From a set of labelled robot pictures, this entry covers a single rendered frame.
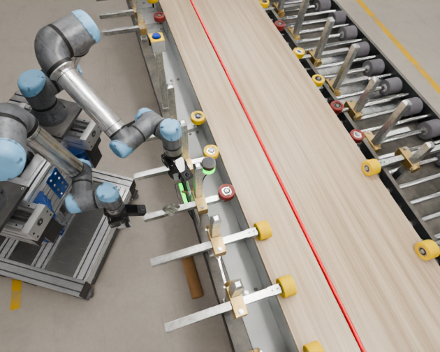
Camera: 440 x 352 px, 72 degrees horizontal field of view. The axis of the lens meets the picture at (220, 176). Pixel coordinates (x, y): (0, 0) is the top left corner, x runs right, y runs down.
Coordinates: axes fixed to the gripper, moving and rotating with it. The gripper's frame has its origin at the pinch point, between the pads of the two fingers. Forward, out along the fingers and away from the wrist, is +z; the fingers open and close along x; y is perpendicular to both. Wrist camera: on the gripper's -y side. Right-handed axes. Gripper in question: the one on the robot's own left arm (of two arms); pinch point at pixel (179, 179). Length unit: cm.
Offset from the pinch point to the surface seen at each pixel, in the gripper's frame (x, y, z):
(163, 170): -1.1, 18.2, 16.4
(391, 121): -109, -38, -2
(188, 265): 7, -12, 93
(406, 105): -109, -39, -15
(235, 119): -51, 19, 11
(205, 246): 8.4, -31.2, 4.5
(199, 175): -6.1, -7.1, -6.6
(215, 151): -27.5, 7.9, 10.2
